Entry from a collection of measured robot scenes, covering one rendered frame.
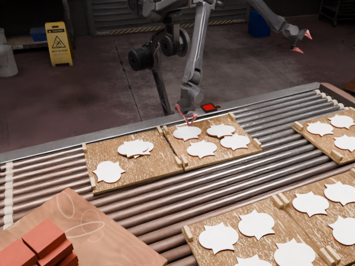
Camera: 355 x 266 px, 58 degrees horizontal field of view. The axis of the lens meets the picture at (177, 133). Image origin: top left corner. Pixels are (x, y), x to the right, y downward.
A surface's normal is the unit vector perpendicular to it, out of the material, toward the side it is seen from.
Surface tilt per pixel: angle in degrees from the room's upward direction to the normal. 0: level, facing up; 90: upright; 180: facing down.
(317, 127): 0
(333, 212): 0
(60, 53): 78
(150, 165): 0
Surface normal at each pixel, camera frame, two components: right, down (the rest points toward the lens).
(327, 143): -0.01, -0.82
